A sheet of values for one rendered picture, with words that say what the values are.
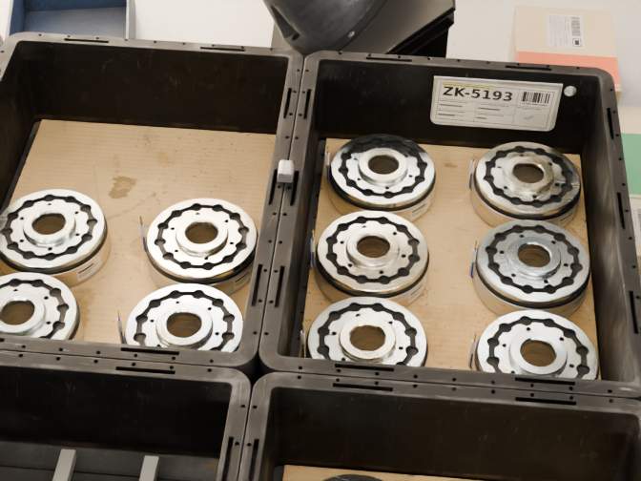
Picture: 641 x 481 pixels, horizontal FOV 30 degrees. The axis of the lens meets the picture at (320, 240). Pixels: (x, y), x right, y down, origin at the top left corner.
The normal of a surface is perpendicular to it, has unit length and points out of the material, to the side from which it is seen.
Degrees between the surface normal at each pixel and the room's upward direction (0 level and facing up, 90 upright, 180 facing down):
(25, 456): 0
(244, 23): 0
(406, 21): 43
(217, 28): 0
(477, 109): 90
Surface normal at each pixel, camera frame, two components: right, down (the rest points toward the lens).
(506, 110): -0.09, 0.72
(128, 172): 0.01, -0.70
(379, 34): -0.67, -0.54
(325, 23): -0.18, 0.47
